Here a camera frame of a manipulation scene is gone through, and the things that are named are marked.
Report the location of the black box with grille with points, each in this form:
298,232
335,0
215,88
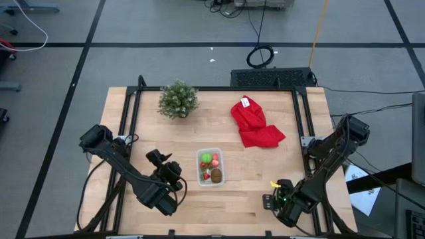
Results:
272,78

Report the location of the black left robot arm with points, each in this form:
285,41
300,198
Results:
113,156

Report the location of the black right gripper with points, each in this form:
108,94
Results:
284,191

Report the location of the pink toy fruit ball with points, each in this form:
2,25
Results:
215,163

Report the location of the black keyboard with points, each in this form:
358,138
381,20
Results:
416,225

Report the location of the black metal table frame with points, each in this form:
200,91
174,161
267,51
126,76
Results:
216,88

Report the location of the red cloth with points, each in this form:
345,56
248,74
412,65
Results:
255,126

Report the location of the green toy fruit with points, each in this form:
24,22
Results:
206,158

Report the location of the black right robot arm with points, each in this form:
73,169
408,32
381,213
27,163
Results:
332,159

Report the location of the artificial plant in black pot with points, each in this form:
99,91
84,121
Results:
178,99

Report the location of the black desk bar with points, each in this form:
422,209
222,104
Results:
378,179

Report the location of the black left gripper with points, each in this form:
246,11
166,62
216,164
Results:
171,174

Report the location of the brown toy kiwi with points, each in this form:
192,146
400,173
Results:
216,175

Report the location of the clear plastic tupperware container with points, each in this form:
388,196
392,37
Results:
199,179

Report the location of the white paper sheet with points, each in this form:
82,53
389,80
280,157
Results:
363,192

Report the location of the red toy strawberry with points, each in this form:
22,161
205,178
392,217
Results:
206,176
203,165
215,156

